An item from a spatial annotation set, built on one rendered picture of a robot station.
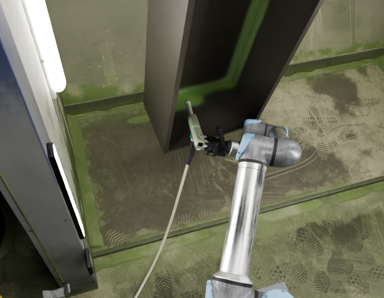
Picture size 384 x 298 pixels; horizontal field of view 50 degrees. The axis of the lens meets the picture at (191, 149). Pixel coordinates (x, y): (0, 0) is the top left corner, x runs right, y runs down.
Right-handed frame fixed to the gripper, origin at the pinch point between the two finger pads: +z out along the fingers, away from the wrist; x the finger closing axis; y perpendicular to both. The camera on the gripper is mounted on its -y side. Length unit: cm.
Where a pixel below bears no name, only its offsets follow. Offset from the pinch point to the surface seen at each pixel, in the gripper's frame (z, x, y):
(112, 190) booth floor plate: 29, 35, 68
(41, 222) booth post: 65, -56, 19
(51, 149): 65, -63, -19
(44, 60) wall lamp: 77, 0, -24
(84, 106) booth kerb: 56, 94, 42
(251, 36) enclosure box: -23, 33, -50
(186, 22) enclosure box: 29, -42, -65
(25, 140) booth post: 72, -72, -27
